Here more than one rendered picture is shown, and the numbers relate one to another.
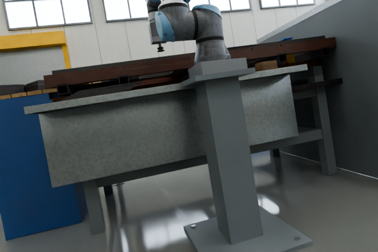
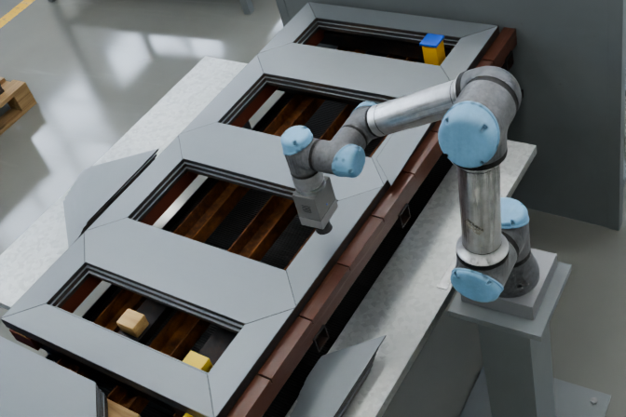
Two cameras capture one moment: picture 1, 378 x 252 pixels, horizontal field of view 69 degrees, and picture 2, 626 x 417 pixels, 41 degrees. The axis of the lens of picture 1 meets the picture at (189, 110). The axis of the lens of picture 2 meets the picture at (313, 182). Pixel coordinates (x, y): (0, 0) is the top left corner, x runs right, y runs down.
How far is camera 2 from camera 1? 2.05 m
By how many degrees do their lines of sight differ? 50
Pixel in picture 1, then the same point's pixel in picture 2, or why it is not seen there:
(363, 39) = (576, 52)
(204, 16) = (522, 236)
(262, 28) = not seen: outside the picture
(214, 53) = (534, 277)
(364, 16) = (583, 22)
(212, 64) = (538, 298)
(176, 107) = not seen: hidden behind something
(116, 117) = not seen: hidden behind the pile
